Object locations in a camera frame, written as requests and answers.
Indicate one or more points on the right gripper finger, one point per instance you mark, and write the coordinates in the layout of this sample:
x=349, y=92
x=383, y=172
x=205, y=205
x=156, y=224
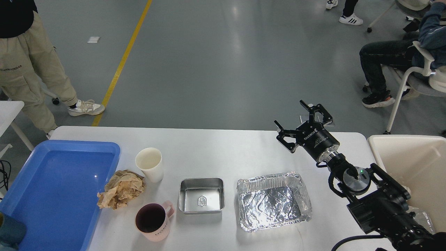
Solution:
x=295, y=134
x=316, y=113

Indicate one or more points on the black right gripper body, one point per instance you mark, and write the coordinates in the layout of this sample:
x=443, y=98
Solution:
x=316, y=140

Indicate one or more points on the steel rectangular container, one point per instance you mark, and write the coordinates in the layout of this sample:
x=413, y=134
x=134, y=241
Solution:
x=201, y=195

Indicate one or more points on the pink mug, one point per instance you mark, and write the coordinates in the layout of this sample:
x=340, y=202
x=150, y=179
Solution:
x=153, y=220

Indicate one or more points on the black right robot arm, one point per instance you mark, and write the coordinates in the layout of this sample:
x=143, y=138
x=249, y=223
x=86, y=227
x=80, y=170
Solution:
x=377, y=202

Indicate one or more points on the aluminium foil tray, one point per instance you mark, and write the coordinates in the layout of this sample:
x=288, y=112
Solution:
x=271, y=201

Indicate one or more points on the beige plastic bin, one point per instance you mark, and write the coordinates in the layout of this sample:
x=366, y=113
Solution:
x=419, y=164

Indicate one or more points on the person with white sneakers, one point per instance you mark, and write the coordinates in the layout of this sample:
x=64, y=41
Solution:
x=348, y=16

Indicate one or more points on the white office chair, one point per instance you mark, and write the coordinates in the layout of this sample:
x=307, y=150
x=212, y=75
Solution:
x=423, y=80

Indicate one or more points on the white paper cup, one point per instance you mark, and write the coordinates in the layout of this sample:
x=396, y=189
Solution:
x=149, y=161

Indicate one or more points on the crumpled brown paper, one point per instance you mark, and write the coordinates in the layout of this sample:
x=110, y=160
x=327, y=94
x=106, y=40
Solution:
x=123, y=186

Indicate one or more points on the blue plastic tray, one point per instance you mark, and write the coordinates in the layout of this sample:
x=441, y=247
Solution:
x=55, y=193

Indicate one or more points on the person in beige trousers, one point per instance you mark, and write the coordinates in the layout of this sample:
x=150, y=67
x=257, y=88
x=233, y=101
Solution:
x=28, y=60

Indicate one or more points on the white side table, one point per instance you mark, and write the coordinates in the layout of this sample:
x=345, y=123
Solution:
x=8, y=113

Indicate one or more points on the dark teal object corner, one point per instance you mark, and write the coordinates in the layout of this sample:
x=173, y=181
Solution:
x=12, y=232

